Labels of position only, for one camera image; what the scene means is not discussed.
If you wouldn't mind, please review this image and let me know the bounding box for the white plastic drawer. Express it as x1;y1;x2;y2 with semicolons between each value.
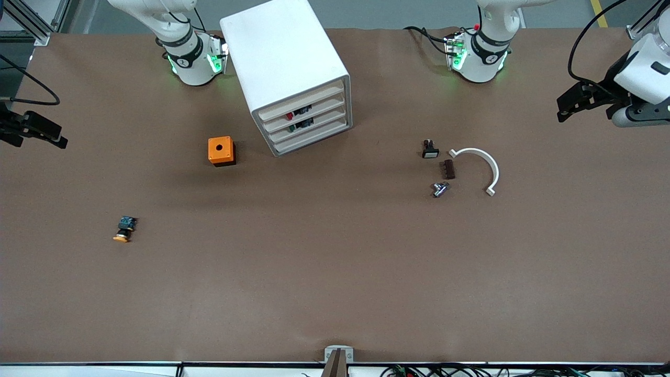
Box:
273;121;349;155
269;108;348;144
259;80;345;122
263;95;346;132

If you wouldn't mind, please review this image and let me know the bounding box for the yellow mushroom push button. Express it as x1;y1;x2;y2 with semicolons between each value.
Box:
113;216;138;243

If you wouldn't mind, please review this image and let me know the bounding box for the white drawer cabinet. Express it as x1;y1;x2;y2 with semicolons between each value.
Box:
219;0;352;158

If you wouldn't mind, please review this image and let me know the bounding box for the black cable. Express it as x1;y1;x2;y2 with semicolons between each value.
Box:
0;54;61;106
404;25;453;56
568;0;629;100

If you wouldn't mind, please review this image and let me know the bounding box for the aluminium frame profile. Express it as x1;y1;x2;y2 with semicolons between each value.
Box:
0;0;69;47
626;0;670;40

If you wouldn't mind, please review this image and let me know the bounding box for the white curved plastic bracket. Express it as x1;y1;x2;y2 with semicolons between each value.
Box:
449;148;500;197

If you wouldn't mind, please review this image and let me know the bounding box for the orange button enclosure box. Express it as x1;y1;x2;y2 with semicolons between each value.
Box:
208;136;237;167

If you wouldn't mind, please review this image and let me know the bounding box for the white table edge rail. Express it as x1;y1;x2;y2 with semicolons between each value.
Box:
0;360;670;377

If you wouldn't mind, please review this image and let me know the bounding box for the tangled cable bundle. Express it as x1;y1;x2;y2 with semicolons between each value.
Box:
379;364;670;377

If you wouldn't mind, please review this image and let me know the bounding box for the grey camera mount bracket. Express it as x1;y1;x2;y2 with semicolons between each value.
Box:
323;346;354;377

